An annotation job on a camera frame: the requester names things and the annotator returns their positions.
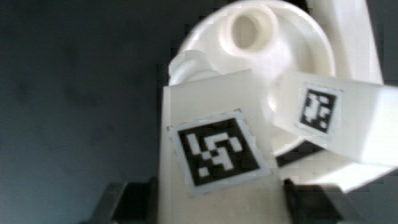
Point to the white L-shaped fence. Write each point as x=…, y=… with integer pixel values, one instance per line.
x=341, y=16

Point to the white round stool seat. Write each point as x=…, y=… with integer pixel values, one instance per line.
x=254, y=45

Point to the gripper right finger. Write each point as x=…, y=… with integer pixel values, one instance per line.
x=318, y=204

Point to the white stool leg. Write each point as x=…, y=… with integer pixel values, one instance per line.
x=220, y=188
x=339, y=113

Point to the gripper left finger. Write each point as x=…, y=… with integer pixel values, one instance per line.
x=128, y=204

